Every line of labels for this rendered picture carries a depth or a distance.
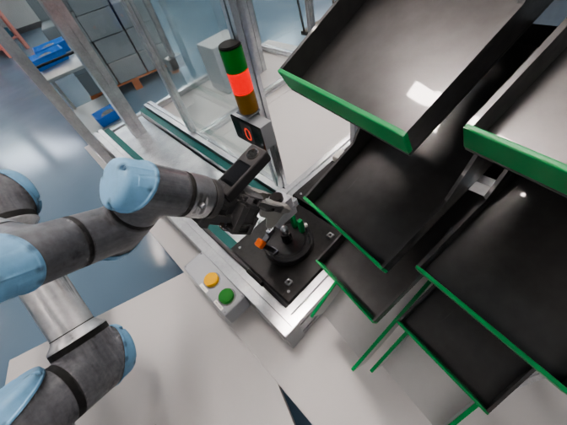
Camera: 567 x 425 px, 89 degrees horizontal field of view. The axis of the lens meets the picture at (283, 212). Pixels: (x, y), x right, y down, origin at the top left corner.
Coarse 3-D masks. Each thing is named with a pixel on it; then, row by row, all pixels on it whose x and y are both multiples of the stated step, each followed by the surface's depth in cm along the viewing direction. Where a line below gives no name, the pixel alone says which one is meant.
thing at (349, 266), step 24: (504, 168) 39; (456, 216) 42; (336, 240) 48; (432, 240) 42; (336, 264) 48; (360, 264) 46; (408, 264) 43; (360, 288) 45; (384, 288) 43; (408, 288) 41; (384, 312) 41
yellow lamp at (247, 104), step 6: (252, 90) 68; (240, 96) 67; (246, 96) 67; (252, 96) 68; (240, 102) 68; (246, 102) 68; (252, 102) 69; (240, 108) 70; (246, 108) 69; (252, 108) 70; (246, 114) 71
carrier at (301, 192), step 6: (342, 150) 97; (336, 156) 96; (330, 162) 97; (324, 168) 96; (318, 174) 95; (312, 180) 93; (306, 186) 92; (294, 192) 92; (300, 192) 91; (306, 192) 91; (300, 198) 90; (306, 204) 88; (312, 210) 88
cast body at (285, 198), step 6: (276, 192) 64; (282, 192) 66; (270, 198) 64; (276, 198) 63; (282, 198) 63; (288, 198) 64; (294, 198) 69; (288, 204) 64; (294, 204) 67; (294, 210) 68; (282, 216) 65; (288, 216) 67; (282, 222) 66
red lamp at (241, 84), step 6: (246, 72) 64; (234, 78) 64; (240, 78) 64; (246, 78) 65; (234, 84) 65; (240, 84) 65; (246, 84) 66; (252, 84) 68; (234, 90) 67; (240, 90) 66; (246, 90) 66
